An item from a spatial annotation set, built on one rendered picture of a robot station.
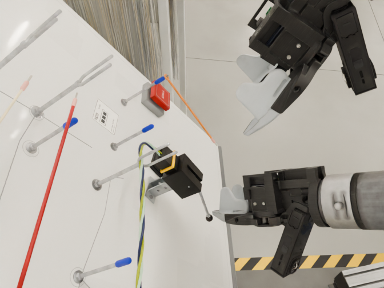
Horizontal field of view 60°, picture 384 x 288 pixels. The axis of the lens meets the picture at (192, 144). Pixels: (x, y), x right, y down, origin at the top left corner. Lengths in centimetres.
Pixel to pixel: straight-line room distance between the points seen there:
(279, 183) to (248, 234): 125
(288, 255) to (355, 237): 139
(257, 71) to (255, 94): 8
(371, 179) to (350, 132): 187
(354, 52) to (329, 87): 218
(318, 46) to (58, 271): 38
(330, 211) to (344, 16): 24
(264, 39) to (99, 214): 31
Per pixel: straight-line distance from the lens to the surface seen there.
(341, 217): 48
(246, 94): 40
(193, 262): 64
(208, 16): 319
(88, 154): 52
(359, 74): 44
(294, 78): 40
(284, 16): 38
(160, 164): 52
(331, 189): 48
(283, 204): 53
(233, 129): 214
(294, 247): 54
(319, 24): 41
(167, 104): 70
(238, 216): 54
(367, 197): 46
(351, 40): 41
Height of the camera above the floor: 159
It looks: 51 degrees down
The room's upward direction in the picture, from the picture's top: straight up
